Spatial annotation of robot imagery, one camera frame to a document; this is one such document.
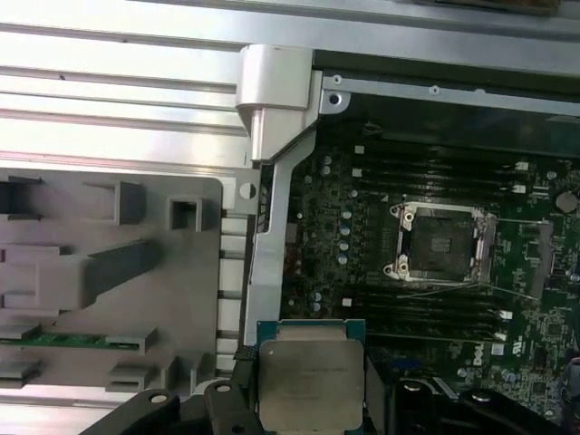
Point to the RAM slot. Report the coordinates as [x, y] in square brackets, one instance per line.
[439, 191]
[439, 168]
[385, 292]
[439, 180]
[439, 157]
[430, 318]
[430, 307]

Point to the green motherboard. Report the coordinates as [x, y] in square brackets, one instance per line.
[512, 376]

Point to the green RAM stick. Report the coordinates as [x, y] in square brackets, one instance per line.
[54, 340]

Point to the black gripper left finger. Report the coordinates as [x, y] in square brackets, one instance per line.
[226, 408]

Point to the silver CPU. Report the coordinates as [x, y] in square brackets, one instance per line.
[312, 385]

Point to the open black PC case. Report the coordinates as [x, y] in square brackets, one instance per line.
[281, 254]

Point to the metal socket cover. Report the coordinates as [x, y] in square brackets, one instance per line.
[488, 244]

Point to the coin cell battery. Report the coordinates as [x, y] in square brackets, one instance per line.
[565, 201]

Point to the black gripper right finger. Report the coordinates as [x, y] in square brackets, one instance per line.
[412, 408]

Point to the grey parts rack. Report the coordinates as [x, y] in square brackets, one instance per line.
[54, 213]

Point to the locking lever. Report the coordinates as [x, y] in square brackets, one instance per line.
[507, 291]
[521, 220]

